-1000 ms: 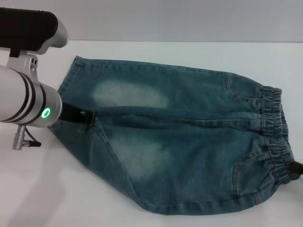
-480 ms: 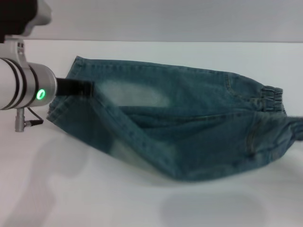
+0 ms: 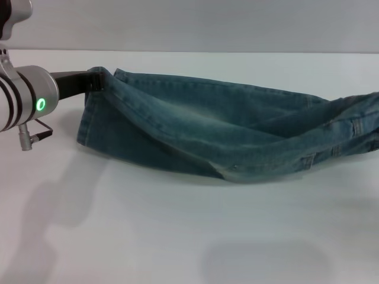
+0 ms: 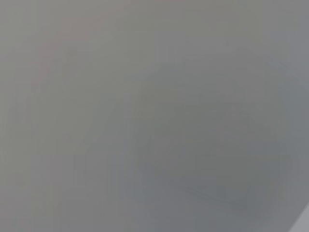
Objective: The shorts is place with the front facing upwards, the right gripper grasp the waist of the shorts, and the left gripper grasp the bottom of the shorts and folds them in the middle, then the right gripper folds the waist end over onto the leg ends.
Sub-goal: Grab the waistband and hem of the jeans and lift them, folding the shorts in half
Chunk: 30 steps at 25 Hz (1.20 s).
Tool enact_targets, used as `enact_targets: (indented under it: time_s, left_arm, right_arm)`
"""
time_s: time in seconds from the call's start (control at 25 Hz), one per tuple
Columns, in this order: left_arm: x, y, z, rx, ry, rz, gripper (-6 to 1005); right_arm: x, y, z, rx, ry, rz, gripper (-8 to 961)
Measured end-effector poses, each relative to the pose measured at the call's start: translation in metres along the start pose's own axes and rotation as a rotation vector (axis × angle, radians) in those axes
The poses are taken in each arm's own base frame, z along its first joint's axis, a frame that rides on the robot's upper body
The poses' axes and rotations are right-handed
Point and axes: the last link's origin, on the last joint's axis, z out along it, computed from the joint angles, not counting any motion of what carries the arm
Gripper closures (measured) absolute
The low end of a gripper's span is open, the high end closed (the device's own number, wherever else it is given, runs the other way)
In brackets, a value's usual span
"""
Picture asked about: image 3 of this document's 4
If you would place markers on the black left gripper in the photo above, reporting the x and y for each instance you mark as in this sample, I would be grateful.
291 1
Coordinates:
71 84

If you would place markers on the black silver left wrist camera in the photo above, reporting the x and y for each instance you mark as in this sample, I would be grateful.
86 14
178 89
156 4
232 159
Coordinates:
13 17

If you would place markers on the blue denim shorts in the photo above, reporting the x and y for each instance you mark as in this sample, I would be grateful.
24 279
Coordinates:
207 127

